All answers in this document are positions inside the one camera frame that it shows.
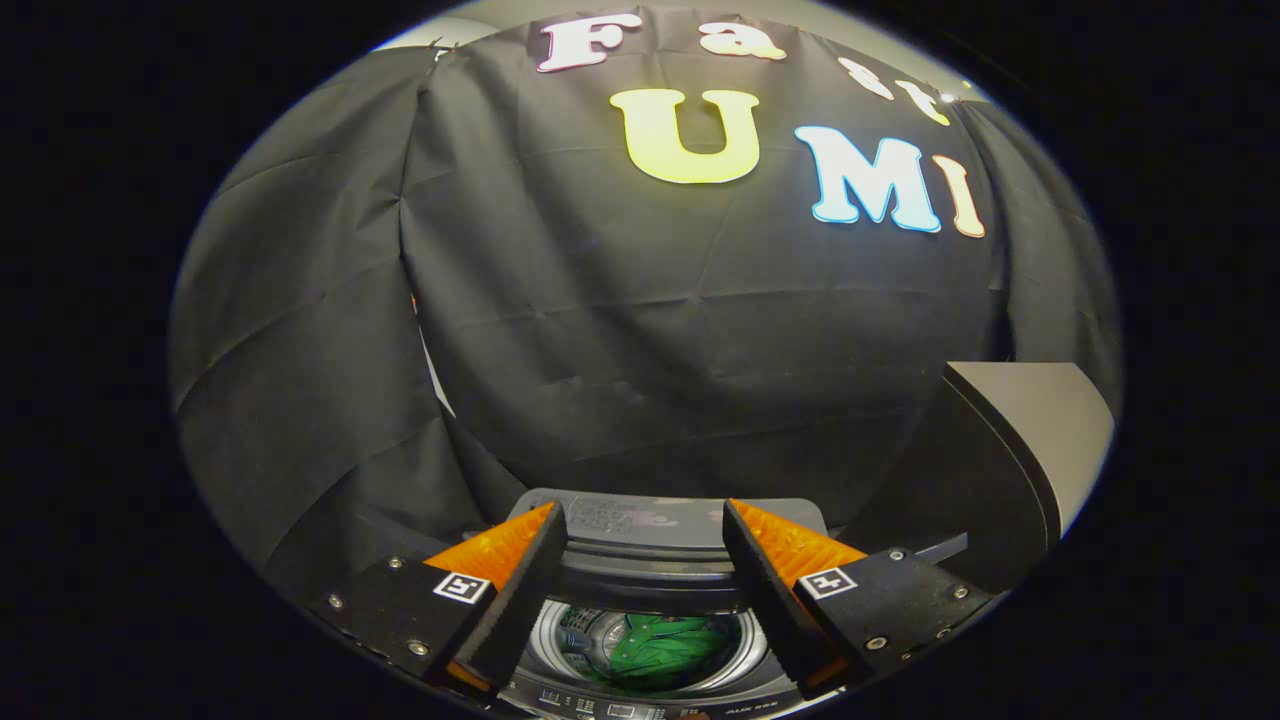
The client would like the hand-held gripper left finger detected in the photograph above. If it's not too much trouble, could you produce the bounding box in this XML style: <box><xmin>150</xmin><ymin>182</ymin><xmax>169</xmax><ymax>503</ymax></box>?
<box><xmin>305</xmin><ymin>502</ymin><xmax>568</xmax><ymax>701</ymax></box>

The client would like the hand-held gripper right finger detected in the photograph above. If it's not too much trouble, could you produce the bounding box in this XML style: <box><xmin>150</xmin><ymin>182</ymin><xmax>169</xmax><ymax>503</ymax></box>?
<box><xmin>722</xmin><ymin>498</ymin><xmax>996</xmax><ymax>701</ymax></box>

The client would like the green polo shirt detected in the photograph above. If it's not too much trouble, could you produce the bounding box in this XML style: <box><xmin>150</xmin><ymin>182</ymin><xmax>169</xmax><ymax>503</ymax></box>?
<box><xmin>570</xmin><ymin>612</ymin><xmax>731</xmax><ymax>691</ymax></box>

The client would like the grey washing machine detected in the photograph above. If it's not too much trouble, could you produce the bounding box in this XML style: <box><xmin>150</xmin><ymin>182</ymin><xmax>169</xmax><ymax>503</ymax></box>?
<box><xmin>495</xmin><ymin>488</ymin><xmax>846</xmax><ymax>720</ymax></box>

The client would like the black backdrop cloth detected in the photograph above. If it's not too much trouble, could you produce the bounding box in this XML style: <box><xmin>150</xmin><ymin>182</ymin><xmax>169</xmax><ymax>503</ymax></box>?
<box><xmin>168</xmin><ymin>5</ymin><xmax>1121</xmax><ymax>601</ymax></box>

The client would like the beige cabinet with black frame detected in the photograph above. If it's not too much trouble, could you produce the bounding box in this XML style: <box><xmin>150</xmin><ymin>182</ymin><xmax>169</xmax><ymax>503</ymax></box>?
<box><xmin>840</xmin><ymin>362</ymin><xmax>1116</xmax><ymax>596</ymax></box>

